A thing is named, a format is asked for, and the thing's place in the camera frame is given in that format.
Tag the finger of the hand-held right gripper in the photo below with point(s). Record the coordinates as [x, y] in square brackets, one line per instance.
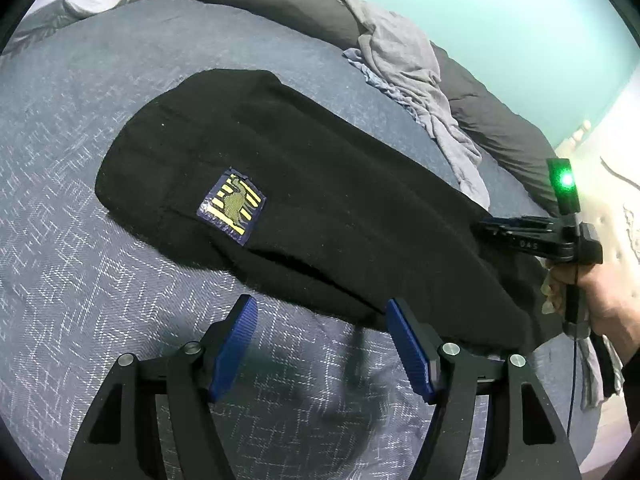
[520, 224]
[510, 241]

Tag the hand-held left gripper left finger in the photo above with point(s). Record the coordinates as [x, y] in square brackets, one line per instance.
[232, 347]

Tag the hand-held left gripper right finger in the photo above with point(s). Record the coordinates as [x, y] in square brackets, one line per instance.
[410, 350]

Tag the black sweater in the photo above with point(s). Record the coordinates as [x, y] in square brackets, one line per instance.
[325, 185]

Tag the person's right hand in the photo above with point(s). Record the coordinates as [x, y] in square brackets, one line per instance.
[612, 295]

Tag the cream tufted headboard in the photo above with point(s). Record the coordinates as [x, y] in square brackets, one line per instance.
[610, 180]

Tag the black folded garment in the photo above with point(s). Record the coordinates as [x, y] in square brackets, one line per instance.
[610, 365]

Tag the pale grey folded garment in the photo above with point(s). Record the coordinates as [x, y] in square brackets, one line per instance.
[592, 385]

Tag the pale blue crumpled cloth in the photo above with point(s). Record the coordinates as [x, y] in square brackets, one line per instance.
[380, 77]

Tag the grey sweater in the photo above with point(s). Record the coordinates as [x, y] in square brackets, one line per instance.
[400, 50]

